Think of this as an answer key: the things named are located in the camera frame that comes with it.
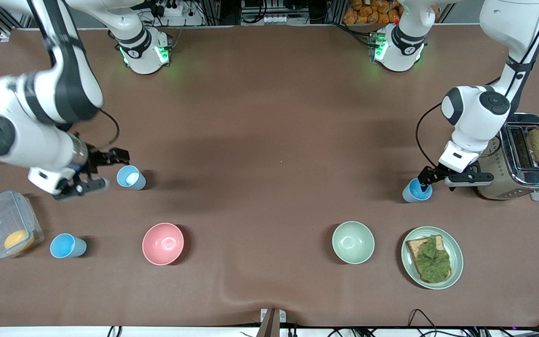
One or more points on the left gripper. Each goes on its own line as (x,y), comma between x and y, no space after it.
(430,175)

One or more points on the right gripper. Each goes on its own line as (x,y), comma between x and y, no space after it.
(95,157)

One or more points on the blue plastic cup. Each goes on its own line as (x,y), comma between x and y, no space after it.
(412,194)
(66,245)
(131,180)

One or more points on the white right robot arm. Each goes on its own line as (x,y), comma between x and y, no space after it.
(26,140)

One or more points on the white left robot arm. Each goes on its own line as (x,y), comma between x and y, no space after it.
(475,112)

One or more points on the toast slice under lettuce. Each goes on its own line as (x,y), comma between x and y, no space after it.
(412,245)

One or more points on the beige and chrome toaster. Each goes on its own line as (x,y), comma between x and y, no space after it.
(508,178)

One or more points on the pale green plate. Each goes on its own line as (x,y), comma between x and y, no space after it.
(456,257)

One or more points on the green lettuce leaf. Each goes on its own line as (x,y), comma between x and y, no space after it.
(433,262)

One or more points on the pink bowl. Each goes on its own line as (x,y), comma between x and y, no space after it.
(163,243)

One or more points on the pale green bowl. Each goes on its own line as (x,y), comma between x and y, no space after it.
(353,242)

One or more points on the yellow round food piece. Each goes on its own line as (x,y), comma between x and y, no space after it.
(18,239)

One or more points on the white power strip with plugs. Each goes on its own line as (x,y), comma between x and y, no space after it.
(173,9)

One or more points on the pile of orange buns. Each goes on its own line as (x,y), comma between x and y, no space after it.
(367,11)

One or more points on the small white socket strip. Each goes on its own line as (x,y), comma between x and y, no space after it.
(274,19)

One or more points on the metal clamp bracket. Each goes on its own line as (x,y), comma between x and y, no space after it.
(272,323)

